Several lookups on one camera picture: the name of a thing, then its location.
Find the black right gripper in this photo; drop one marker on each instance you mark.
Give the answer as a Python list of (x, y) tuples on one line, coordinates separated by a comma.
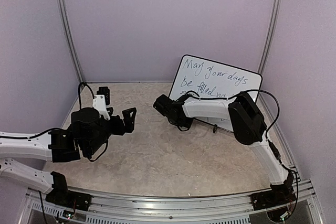
[(188, 123)]

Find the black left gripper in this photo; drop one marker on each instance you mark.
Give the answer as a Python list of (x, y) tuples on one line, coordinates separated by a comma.
[(119, 129)]

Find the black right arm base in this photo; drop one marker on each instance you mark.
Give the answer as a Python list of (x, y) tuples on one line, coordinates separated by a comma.
[(283, 198)]

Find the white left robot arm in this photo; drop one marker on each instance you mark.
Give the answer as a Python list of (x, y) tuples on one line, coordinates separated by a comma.
[(53, 145)]

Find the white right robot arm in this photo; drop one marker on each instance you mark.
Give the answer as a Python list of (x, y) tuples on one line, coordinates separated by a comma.
[(247, 121)]

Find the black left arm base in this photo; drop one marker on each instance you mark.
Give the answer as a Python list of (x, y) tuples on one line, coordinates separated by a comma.
[(62, 196)]

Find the black whiteboard stand foot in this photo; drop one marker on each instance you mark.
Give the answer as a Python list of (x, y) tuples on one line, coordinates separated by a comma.
[(215, 128)]

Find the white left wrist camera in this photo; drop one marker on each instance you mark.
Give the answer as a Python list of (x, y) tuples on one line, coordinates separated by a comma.
[(101, 100)]

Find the aluminium front rail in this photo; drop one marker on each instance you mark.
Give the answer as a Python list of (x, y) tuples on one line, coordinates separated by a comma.
[(121, 208)]

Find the aluminium corner post left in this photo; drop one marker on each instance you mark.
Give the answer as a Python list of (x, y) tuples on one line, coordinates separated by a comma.
[(69, 40)]

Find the aluminium corner post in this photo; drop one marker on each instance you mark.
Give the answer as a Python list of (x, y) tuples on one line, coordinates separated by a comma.
[(69, 40), (269, 35)]

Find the aluminium corner post right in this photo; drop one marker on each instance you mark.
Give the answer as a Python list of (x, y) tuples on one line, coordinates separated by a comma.
[(269, 35)]

